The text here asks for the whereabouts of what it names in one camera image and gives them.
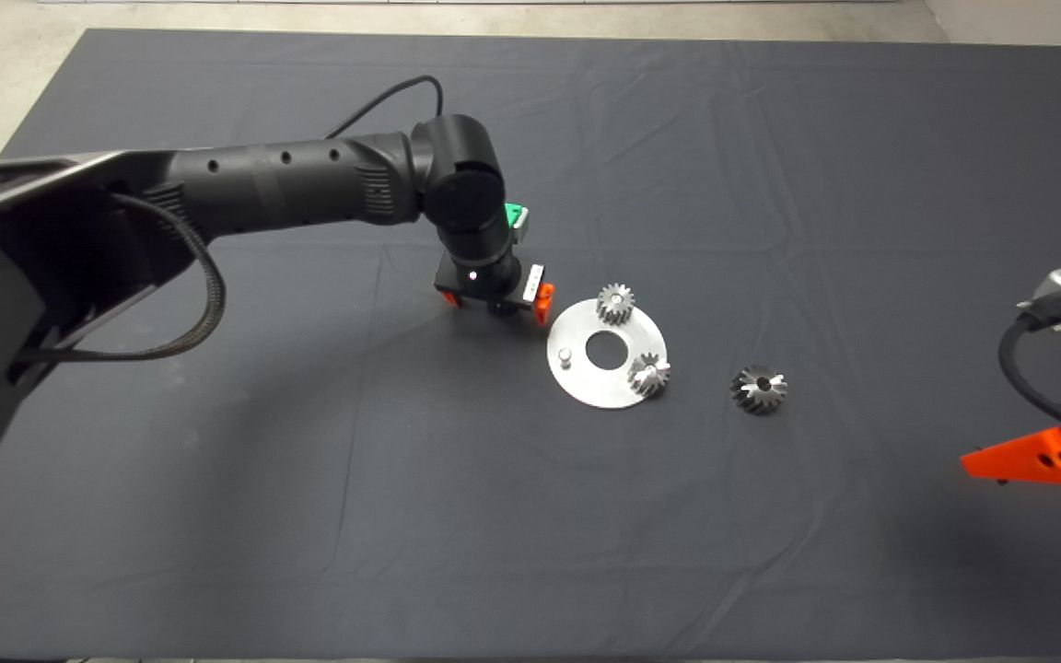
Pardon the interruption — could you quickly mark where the black left camera cable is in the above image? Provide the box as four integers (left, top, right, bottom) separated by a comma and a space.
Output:
323, 76, 445, 142

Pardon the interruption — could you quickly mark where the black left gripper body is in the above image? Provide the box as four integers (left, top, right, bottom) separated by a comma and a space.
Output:
436, 250, 547, 320

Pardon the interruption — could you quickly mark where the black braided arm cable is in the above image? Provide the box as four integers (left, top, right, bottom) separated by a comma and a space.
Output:
10, 191, 228, 363

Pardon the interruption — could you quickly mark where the dark grey table cloth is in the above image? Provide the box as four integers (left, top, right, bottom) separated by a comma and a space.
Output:
0, 26, 1061, 662

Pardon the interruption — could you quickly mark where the black camera cable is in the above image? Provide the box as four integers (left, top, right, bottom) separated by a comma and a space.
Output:
323, 76, 445, 142
998, 311, 1061, 448

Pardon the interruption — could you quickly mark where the black right camera cable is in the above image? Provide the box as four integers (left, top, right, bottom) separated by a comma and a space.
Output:
998, 311, 1061, 448

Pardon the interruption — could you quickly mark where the large dark steel gear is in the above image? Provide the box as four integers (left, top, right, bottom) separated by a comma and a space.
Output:
729, 364, 789, 416

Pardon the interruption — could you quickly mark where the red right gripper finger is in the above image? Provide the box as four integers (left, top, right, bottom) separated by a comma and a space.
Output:
960, 426, 1061, 488

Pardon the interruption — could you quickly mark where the round metal plate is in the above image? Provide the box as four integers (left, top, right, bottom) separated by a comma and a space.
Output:
546, 297, 669, 410

